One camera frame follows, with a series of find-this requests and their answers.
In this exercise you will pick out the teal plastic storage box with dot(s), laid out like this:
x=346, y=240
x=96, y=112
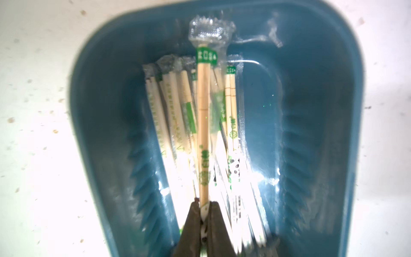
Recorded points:
x=301, y=93

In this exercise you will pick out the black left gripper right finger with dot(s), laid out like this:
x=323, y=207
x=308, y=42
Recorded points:
x=219, y=244

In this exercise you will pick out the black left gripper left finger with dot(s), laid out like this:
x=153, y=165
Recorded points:
x=190, y=240

